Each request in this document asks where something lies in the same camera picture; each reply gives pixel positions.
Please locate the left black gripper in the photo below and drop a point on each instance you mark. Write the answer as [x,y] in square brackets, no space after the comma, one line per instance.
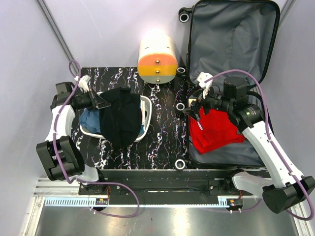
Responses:
[99,102]

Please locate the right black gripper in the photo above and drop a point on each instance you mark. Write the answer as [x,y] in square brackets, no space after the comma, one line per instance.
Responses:
[193,110]

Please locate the blue cloth garment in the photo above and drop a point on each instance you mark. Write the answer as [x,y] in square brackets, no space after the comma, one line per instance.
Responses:
[90,120]

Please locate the red black garment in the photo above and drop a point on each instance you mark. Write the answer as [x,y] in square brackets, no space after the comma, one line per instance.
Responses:
[212,131]

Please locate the white plastic basin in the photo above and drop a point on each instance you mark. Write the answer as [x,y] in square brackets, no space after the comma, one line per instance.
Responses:
[146,109]

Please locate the orange white drawer box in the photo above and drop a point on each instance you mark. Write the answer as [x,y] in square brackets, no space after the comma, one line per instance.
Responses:
[157,60]

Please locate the black white space suitcase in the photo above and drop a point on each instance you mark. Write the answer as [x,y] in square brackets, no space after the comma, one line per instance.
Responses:
[236,36]

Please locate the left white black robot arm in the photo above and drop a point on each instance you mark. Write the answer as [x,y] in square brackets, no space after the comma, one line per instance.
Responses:
[58,154]

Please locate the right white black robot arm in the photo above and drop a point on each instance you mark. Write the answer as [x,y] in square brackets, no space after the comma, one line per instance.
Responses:
[261,166]

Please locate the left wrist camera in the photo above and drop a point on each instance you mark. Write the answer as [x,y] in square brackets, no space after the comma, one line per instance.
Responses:
[83,83]

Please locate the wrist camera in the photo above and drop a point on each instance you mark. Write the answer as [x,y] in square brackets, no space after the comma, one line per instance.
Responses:
[205,81]
[83,83]

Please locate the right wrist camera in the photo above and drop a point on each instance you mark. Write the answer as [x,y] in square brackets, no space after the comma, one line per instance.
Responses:
[205,81]

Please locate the slotted cable duct rail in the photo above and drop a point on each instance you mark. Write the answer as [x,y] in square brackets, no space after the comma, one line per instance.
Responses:
[211,202]

